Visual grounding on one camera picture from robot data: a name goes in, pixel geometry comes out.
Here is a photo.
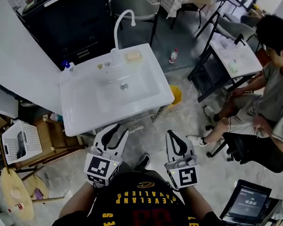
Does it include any grey chair with black legs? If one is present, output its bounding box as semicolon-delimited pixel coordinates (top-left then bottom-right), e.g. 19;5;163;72
108;0;163;50

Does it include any grey upholstered chair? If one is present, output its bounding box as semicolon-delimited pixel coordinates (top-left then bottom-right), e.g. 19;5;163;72
214;12;258;44

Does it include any yellow bar of soap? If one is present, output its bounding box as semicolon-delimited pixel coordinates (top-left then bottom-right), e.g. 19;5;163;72
126;51;141;61

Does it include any white curved faucet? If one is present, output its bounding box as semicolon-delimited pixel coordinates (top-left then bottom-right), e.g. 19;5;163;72
107;9;139;66

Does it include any white bottle with red label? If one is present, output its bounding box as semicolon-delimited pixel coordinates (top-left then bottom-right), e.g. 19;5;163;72
168;48;179;64

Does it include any black tablet screen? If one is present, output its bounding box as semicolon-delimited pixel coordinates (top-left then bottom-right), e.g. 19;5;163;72
217;177;275;226

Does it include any person's black shoe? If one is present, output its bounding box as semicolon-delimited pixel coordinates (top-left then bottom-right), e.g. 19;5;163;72
137;153;152;170

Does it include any white ceramic sink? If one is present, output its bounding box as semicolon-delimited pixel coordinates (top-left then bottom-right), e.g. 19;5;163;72
56;41;178;138

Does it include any clear soap dish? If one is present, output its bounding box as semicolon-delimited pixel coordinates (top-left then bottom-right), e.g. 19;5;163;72
124;50;144;65

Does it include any person's right forearm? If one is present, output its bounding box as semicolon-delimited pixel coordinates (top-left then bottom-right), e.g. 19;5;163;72
181;185;214;221

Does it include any black office chair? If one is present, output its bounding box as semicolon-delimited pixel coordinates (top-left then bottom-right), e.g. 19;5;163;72
205;128;283;178

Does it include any person's black jersey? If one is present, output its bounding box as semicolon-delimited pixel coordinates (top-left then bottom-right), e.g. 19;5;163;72
39;155;227;226

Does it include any round wooden table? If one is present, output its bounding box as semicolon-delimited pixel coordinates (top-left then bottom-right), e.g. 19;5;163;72
0;133;67;223

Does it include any black cabinet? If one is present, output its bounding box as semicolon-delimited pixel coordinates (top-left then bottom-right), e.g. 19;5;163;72
14;0;120;73

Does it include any white perforated plastic basket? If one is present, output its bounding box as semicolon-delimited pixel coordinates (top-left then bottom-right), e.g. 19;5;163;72
0;119;44;165

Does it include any person's left forearm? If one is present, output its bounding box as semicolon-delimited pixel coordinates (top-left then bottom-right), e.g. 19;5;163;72
56;181;99;219

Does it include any blue pump dispenser bottle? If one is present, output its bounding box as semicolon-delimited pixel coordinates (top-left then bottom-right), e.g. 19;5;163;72
61;59;77;76

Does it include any black-framed white-top table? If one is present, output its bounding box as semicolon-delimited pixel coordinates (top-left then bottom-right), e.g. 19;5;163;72
185;30;266;104

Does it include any wooden rack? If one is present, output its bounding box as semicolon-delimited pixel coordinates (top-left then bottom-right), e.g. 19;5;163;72
12;110;88;170

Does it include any yellow bucket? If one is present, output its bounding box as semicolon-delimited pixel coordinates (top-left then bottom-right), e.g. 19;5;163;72
165;84;184;107

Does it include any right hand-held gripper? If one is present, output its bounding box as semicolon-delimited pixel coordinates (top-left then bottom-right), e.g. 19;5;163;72
162;128;201;191

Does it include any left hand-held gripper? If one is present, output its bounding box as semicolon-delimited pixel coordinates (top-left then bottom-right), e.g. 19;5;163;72
81;123;134;189

